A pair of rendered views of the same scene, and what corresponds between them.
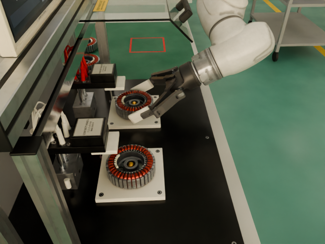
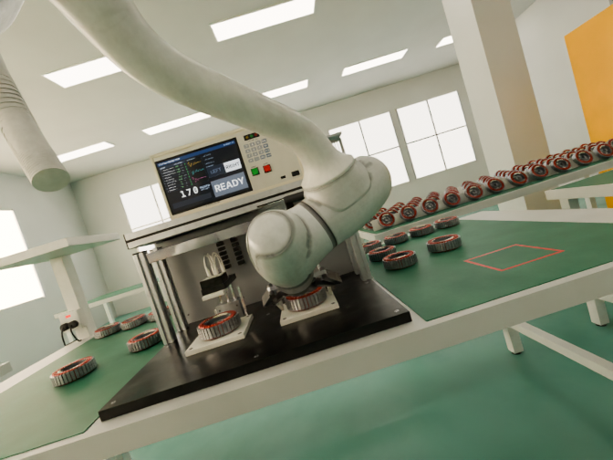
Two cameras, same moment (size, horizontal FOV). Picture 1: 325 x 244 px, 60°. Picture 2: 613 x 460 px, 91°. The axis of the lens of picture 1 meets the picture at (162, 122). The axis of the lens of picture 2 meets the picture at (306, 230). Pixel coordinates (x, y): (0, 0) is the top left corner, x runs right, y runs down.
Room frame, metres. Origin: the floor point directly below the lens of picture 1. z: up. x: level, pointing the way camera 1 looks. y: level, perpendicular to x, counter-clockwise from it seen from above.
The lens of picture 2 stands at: (0.76, -0.71, 1.02)
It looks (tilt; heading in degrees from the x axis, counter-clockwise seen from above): 3 degrees down; 92
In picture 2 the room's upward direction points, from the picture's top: 17 degrees counter-clockwise
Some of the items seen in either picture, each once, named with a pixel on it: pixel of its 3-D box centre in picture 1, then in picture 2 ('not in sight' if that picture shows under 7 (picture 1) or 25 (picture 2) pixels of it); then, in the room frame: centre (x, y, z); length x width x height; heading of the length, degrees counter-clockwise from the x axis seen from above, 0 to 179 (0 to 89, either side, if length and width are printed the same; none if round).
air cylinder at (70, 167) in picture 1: (67, 169); (231, 308); (0.43, 0.22, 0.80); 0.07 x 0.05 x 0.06; 3
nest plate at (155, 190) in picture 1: (131, 173); (222, 333); (0.44, 0.07, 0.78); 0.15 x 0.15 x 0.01; 3
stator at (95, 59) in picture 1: (85, 63); (400, 259); (1.00, 0.30, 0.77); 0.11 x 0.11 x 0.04
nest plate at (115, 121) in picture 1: (134, 111); (308, 305); (0.68, 0.08, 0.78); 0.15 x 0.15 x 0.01; 3
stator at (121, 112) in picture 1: (134, 104); (306, 297); (0.68, 0.08, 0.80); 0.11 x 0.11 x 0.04
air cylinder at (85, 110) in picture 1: (85, 106); not in sight; (0.67, 0.23, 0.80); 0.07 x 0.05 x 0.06; 3
